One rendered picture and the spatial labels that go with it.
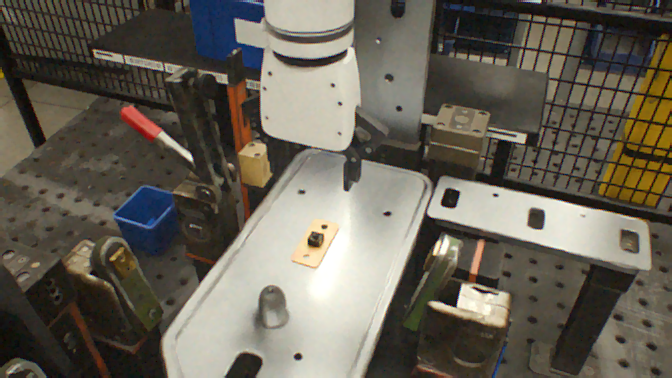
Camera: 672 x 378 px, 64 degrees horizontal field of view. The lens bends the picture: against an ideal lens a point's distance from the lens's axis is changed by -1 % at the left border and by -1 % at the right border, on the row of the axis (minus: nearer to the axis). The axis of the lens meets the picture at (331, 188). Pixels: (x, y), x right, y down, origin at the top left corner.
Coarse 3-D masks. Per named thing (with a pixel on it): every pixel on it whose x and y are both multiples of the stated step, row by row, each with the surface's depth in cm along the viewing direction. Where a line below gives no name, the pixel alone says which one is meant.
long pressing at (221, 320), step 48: (288, 192) 79; (336, 192) 79; (384, 192) 79; (432, 192) 80; (240, 240) 71; (288, 240) 71; (336, 240) 71; (384, 240) 71; (240, 288) 65; (288, 288) 65; (336, 288) 65; (384, 288) 65; (192, 336) 60; (240, 336) 60; (288, 336) 60; (336, 336) 60
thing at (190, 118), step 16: (176, 80) 61; (192, 80) 62; (208, 80) 61; (176, 96) 62; (192, 96) 64; (208, 96) 61; (176, 112) 63; (192, 112) 63; (208, 112) 66; (192, 128) 64; (208, 128) 67; (192, 144) 66; (208, 144) 68; (208, 160) 67; (224, 160) 70; (208, 176) 68; (224, 176) 71
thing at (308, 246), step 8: (312, 224) 73; (320, 224) 73; (328, 224) 73; (336, 224) 73; (312, 232) 71; (320, 232) 72; (328, 232) 72; (336, 232) 72; (304, 240) 71; (312, 240) 70; (320, 240) 70; (328, 240) 71; (296, 248) 70; (304, 248) 70; (312, 248) 70; (320, 248) 70; (328, 248) 70; (296, 256) 69; (312, 256) 69; (320, 256) 69; (304, 264) 68; (312, 264) 68
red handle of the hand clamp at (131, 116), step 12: (132, 108) 69; (132, 120) 68; (144, 120) 69; (144, 132) 69; (156, 132) 69; (156, 144) 70; (168, 144) 69; (180, 156) 69; (192, 168) 70; (216, 180) 70
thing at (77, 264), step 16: (80, 256) 60; (80, 272) 58; (96, 272) 59; (80, 288) 59; (96, 288) 57; (112, 288) 57; (80, 304) 62; (96, 304) 60; (112, 304) 59; (96, 320) 62; (112, 320) 61; (96, 336) 65; (112, 336) 63; (128, 336) 62; (144, 336) 65; (160, 336) 69; (112, 352) 67; (128, 352) 64; (144, 352) 66; (112, 368) 71; (128, 368) 69; (144, 368) 67; (160, 368) 71
